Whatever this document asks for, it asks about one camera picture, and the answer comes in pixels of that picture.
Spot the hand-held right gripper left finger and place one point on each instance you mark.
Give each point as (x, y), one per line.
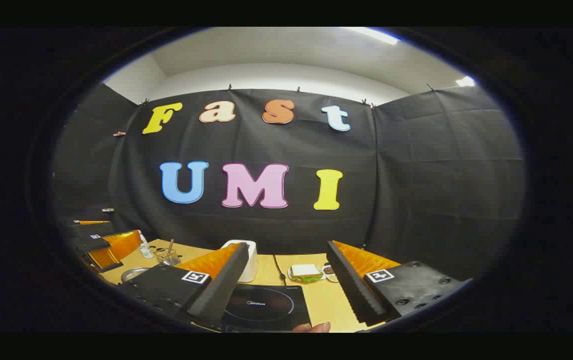
(221, 285)

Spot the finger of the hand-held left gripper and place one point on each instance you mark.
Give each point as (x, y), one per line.
(89, 230)
(116, 246)

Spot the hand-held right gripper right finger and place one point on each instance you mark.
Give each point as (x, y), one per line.
(349, 285)

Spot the black induction cooktop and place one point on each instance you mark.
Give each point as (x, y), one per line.
(266, 307)

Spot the white divided condiment dish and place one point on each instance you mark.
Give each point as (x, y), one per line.
(329, 272)

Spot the white plastic drink bottle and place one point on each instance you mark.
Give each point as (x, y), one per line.
(146, 248)

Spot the white toaster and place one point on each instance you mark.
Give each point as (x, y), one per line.
(250, 262)

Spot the sandwich on plate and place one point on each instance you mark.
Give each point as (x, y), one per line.
(305, 271)

